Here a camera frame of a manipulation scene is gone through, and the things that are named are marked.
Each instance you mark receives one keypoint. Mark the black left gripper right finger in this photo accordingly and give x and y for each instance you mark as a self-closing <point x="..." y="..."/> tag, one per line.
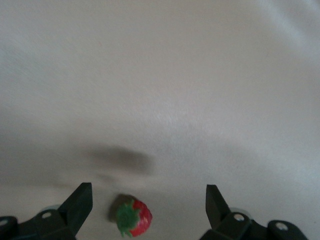
<point x="216" y="210"/>

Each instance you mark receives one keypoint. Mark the red strawberry green calyx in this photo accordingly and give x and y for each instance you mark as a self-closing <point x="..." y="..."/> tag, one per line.
<point x="142" y="217"/>

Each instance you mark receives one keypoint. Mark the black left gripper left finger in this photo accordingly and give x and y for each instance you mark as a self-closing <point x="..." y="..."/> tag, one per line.
<point x="75" y="207"/>

